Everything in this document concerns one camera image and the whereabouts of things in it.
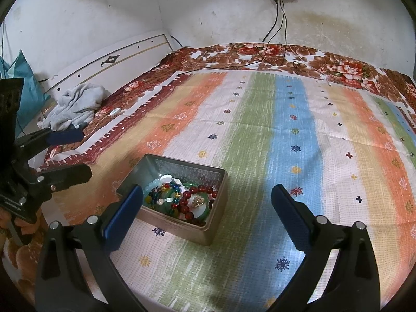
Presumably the light blue bead bracelet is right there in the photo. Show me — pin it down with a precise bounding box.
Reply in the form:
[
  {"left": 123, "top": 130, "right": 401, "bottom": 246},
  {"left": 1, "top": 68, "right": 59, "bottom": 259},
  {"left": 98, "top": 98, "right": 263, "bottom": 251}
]
[{"left": 143, "top": 175, "right": 166, "bottom": 209}]

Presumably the green jade bangle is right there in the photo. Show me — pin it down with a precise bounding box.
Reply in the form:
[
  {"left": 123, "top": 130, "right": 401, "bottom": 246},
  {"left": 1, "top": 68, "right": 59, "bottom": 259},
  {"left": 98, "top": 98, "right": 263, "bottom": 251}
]
[{"left": 153, "top": 185, "right": 215, "bottom": 219}]

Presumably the white stone bracelet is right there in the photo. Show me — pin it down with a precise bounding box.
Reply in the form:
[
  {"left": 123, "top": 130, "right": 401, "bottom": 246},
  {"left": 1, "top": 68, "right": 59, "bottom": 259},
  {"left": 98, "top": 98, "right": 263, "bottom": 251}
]
[{"left": 159, "top": 175, "right": 186, "bottom": 202}]

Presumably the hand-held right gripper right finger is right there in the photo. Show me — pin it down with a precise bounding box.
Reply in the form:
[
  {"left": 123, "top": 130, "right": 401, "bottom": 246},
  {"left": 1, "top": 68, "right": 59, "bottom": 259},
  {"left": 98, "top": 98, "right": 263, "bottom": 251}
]
[{"left": 271, "top": 184, "right": 381, "bottom": 312}]

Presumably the white bed headboard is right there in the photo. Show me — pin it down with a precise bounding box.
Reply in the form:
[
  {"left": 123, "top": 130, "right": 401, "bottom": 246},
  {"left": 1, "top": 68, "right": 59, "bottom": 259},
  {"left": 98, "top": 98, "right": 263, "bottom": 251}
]
[{"left": 39, "top": 29, "right": 173, "bottom": 118}]

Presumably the metal tin box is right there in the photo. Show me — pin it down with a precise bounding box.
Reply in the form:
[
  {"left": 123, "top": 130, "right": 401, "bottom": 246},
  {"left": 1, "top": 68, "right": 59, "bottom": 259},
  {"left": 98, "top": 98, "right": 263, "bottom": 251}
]
[{"left": 116, "top": 153, "right": 228, "bottom": 246}]

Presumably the multicolour glass bead bracelet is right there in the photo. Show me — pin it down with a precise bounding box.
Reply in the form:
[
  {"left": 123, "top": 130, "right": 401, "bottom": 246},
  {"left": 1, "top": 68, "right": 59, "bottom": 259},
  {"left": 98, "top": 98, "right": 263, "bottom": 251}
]
[{"left": 148, "top": 182, "right": 183, "bottom": 207}]

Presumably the striped pastel blanket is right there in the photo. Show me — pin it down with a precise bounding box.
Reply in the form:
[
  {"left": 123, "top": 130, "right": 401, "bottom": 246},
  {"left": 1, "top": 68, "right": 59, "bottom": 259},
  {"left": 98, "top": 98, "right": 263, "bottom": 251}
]
[{"left": 63, "top": 70, "right": 416, "bottom": 312}]

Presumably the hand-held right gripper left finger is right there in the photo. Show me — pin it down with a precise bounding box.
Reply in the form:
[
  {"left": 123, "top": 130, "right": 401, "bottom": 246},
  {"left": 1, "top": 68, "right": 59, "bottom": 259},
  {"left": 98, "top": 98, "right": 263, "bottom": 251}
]
[{"left": 34, "top": 184, "right": 144, "bottom": 312}]

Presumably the amber red bead bracelet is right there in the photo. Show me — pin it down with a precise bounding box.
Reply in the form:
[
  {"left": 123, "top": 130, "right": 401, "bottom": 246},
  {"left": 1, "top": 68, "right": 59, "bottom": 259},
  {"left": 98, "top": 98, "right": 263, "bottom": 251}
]
[{"left": 171, "top": 184, "right": 218, "bottom": 225}]

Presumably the grey crumpled cloth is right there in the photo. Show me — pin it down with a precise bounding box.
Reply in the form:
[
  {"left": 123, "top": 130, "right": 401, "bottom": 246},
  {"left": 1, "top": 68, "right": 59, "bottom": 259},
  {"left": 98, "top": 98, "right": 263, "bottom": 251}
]
[{"left": 41, "top": 84, "right": 106, "bottom": 131}]

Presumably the person's left hand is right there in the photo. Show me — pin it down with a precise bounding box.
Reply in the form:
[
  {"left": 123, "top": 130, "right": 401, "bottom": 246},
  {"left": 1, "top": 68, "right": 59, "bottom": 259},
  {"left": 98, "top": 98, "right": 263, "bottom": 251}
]
[{"left": 0, "top": 209, "right": 43, "bottom": 238}]

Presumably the teal pillow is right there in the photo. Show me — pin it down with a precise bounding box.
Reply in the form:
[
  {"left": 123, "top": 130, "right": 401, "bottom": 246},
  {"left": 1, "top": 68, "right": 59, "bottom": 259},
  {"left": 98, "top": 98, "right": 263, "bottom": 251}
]
[{"left": 0, "top": 50, "right": 51, "bottom": 131}]

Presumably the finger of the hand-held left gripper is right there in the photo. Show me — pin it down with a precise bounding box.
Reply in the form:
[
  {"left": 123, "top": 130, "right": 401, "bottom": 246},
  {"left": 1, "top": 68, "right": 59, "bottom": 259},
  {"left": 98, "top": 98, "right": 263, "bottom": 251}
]
[
  {"left": 15, "top": 127, "right": 85, "bottom": 148},
  {"left": 28, "top": 163, "right": 92, "bottom": 193}
]

